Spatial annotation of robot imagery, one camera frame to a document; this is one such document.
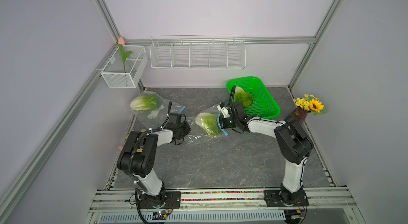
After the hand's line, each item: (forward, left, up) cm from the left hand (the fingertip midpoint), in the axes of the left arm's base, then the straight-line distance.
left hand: (191, 128), depth 96 cm
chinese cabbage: (-1, -12, +7) cm, 14 cm away
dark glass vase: (-3, -61, +11) cm, 62 cm away
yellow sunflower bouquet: (-3, -61, +24) cm, 66 cm away
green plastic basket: (+14, -50, 0) cm, 52 cm away
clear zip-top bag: (+9, +24, -1) cm, 26 cm away
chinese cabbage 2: (+17, -34, +8) cm, 38 cm away
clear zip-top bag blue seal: (-5, -4, 0) cm, 7 cm away
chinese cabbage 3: (+18, +27, +6) cm, 33 cm away
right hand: (0, -13, +5) cm, 14 cm away
